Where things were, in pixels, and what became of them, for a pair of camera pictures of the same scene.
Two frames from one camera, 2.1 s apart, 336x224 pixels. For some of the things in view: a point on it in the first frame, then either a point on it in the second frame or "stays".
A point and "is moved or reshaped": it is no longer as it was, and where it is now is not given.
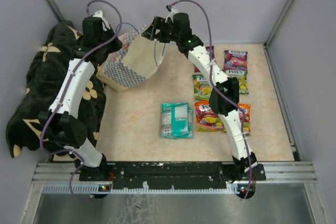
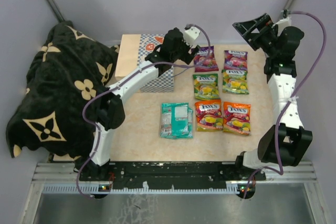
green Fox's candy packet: (202, 87) stays
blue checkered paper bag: (137, 59) is moved or reshaped
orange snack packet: (207, 120) stays
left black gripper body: (112, 46) → (186, 56)
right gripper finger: (158, 24) → (249, 28)
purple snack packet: (234, 60) stays
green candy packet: (242, 76) stays
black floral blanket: (44, 75) stays
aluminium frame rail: (278, 171) stays
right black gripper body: (168, 34) → (265, 39)
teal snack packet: (182, 121) stays
